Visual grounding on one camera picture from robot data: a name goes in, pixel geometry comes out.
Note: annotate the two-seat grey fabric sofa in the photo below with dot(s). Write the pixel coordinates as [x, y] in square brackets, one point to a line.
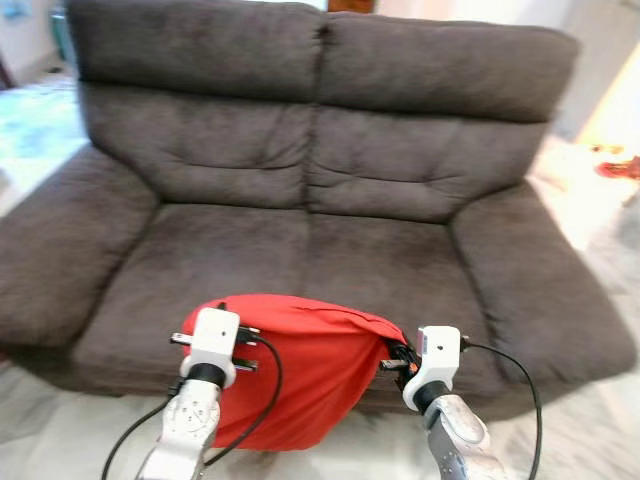
[300, 170]

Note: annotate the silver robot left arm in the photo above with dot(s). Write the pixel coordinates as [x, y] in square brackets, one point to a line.
[190, 420]

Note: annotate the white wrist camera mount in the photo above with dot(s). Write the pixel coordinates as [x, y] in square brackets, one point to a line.
[212, 340]
[435, 355]

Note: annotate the dark wooden door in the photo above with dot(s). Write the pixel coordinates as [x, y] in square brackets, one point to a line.
[350, 5]

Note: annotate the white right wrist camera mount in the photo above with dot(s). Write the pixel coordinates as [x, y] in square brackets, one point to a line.
[435, 355]

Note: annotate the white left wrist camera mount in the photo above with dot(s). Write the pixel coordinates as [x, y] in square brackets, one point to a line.
[212, 340]

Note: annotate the red pillow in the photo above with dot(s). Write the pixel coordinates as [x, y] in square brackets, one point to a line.
[310, 370]

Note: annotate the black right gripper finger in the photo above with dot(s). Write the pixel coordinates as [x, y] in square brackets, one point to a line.
[390, 364]

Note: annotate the small red object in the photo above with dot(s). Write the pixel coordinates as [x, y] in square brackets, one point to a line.
[620, 167]

